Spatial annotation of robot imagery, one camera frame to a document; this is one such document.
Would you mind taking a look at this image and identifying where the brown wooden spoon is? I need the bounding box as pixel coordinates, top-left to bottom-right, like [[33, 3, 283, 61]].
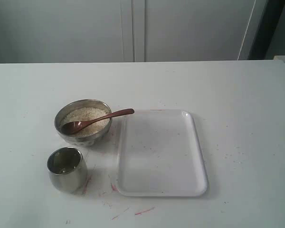
[[61, 108, 135, 135]]

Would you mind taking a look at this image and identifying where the white plastic tray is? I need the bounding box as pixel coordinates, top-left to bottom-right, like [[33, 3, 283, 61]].
[[115, 110, 208, 197]]

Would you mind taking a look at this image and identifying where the small steel cup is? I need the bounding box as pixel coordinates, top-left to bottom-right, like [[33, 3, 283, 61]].
[[47, 147, 87, 193]]

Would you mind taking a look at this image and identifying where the steel bowl of rice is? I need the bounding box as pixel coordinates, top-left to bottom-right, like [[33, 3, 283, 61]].
[[55, 99, 112, 147]]

